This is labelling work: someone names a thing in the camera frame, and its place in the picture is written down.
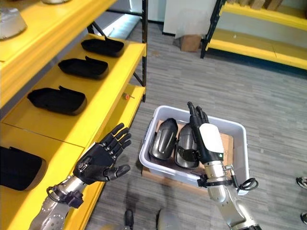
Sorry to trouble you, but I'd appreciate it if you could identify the white plastic box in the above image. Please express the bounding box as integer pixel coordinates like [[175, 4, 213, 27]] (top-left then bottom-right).
[[139, 105, 250, 196]]

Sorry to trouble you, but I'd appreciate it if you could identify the yellow metal shelf unit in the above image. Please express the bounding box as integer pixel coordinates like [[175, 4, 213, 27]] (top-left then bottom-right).
[[200, 0, 307, 72], [0, 0, 149, 230]]

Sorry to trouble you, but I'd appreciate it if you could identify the small cardboard box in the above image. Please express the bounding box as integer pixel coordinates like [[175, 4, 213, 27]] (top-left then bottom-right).
[[180, 34, 202, 52]]

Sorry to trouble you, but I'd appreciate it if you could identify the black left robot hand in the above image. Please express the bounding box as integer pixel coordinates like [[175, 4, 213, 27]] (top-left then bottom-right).
[[72, 123, 132, 185]]

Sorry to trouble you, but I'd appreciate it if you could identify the robot silver leg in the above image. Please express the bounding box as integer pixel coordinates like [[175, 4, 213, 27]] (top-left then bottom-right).
[[155, 208, 185, 230]]

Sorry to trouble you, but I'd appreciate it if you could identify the black sole-shaped part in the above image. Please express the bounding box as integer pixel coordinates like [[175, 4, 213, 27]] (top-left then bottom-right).
[[149, 118, 178, 160], [174, 123, 201, 169], [58, 56, 109, 80], [27, 85, 87, 116], [0, 146, 48, 192], [81, 36, 125, 58]]

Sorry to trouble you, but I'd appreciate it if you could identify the robot dark foot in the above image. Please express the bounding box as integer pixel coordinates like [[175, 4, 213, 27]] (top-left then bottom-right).
[[124, 209, 134, 230]]

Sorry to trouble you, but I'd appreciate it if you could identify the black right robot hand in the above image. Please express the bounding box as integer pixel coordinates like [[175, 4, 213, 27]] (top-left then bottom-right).
[[187, 102, 224, 163]]

